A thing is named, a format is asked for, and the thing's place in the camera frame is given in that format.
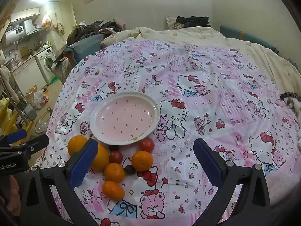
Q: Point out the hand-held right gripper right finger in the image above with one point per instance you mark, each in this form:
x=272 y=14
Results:
x=209 y=164

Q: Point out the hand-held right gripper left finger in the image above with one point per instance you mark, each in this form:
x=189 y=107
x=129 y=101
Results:
x=82 y=164

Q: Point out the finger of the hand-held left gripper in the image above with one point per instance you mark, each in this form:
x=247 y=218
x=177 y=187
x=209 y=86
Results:
x=15 y=135
x=35 y=143

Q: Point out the large orange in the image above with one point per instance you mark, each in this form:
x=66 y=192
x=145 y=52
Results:
x=75 y=144
x=102 y=157

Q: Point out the small mandarin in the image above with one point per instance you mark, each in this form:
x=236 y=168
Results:
x=142 y=160
x=114 y=172
x=113 y=190

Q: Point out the white plate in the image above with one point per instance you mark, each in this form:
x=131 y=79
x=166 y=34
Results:
x=124 y=117

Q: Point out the person's left hand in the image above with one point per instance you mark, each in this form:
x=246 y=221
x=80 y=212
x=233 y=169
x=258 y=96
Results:
x=14 y=190

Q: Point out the yellow rack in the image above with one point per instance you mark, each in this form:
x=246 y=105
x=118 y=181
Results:
x=7 y=117

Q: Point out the red tomato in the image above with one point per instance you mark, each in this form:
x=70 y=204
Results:
x=147 y=145
x=116 y=157

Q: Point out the dark purple plum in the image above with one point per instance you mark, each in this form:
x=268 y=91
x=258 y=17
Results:
x=129 y=169
x=114 y=147

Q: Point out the white plastic bag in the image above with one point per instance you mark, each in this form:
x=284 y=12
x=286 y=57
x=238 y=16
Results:
x=40 y=98

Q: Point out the white kitchen counter cabinet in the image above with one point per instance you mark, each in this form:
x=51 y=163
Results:
x=28 y=75

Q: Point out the white washing machine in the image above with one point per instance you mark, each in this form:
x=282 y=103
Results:
x=45 y=62

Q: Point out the grey draped cloth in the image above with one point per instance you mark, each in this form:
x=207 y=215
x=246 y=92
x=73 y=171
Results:
x=60 y=67

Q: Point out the pink cartoon printed blanket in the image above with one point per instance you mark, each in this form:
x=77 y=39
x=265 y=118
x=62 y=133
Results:
x=211 y=75

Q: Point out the white water heater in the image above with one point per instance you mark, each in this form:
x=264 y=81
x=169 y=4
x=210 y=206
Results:
x=13 y=34

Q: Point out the tabby cat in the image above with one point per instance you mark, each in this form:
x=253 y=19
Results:
x=290 y=100

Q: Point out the steel range hood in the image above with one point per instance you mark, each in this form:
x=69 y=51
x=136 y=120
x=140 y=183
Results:
x=29 y=26

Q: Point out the hanging plastic bag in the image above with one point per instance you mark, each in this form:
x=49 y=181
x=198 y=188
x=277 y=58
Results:
x=47 y=20

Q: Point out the pile of dark clothes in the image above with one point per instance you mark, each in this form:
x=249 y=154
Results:
x=87 y=31

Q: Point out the teal bed headboard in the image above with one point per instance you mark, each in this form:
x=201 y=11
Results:
x=244 y=36

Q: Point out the pile of black clothes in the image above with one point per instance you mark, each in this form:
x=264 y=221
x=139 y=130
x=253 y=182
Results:
x=192 y=21

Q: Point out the white wall cabinets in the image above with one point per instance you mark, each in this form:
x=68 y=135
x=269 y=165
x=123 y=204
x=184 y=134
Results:
x=25 y=14

